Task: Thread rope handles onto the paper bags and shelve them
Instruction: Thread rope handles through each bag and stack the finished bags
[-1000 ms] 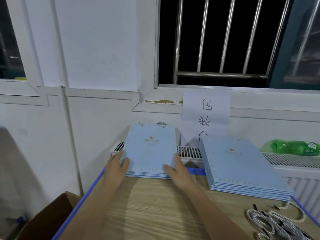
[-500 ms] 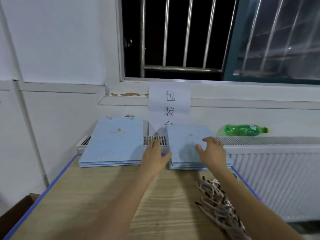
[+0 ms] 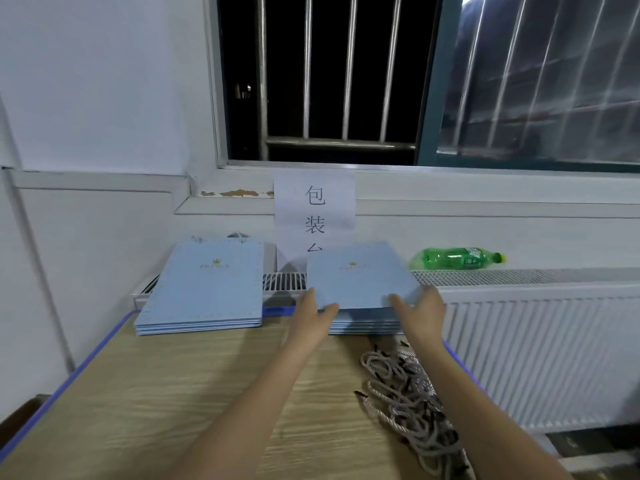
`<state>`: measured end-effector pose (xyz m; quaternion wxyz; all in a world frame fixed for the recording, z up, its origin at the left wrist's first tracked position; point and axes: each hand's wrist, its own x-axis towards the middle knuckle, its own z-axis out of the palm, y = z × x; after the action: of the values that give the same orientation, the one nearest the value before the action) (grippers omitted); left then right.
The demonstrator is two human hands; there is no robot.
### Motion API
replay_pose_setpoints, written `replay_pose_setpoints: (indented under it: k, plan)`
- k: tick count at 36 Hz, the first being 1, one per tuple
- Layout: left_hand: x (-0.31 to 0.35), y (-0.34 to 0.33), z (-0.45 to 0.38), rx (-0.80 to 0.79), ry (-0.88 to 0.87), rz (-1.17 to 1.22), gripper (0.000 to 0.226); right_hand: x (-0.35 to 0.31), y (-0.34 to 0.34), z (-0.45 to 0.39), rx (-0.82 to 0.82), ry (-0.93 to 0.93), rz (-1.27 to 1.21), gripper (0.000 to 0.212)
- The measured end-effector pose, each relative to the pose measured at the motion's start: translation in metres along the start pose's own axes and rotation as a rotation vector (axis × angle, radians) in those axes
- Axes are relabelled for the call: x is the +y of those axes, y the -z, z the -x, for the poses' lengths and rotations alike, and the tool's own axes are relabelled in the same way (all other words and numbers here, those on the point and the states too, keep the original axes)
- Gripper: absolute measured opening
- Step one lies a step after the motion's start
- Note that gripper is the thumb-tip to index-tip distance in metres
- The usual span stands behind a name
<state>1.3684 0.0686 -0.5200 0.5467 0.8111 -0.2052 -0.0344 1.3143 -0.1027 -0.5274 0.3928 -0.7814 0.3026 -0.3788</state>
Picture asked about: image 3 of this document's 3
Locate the white paper sign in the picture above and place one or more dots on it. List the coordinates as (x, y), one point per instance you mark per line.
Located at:
(315, 205)

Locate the person's left forearm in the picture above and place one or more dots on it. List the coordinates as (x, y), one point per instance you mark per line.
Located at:
(250, 425)

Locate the teal framed sliding window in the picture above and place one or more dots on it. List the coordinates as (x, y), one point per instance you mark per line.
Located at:
(540, 85)

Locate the green plastic bottle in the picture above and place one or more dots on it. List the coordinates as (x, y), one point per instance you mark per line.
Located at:
(455, 259)

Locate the white radiator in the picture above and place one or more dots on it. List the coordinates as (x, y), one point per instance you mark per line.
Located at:
(540, 345)

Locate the person's right forearm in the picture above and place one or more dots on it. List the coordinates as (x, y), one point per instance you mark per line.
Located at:
(490, 425)

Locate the person's right hand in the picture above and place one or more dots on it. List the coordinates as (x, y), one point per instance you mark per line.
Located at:
(425, 320)

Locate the brown cardboard box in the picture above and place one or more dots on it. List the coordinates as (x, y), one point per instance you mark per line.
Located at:
(20, 425)

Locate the blue-edged wooden desk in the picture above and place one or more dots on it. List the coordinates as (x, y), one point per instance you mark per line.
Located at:
(130, 415)

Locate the stack of blue paper bags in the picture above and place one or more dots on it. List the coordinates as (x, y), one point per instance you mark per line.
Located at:
(365, 323)

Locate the person's left hand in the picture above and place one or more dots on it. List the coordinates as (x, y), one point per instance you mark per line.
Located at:
(312, 320)

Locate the metal window grille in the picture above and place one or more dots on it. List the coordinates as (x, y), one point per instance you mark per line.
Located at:
(330, 143)

